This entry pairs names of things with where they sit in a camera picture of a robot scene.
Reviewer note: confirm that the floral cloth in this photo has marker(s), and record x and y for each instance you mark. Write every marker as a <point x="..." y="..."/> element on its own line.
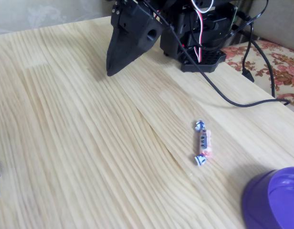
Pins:
<point x="287" y="71"/>

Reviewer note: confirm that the candy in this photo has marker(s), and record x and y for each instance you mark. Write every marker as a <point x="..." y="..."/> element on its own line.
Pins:
<point x="205" y="140"/>

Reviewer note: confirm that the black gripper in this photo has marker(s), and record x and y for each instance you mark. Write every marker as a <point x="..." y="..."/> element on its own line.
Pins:
<point x="133" y="36"/>

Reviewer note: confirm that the purple bowl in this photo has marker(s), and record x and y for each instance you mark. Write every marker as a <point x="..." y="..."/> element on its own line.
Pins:
<point x="256" y="202"/>

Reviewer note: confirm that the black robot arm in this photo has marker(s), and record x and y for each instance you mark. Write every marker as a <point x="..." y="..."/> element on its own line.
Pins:
<point x="175" y="28"/>

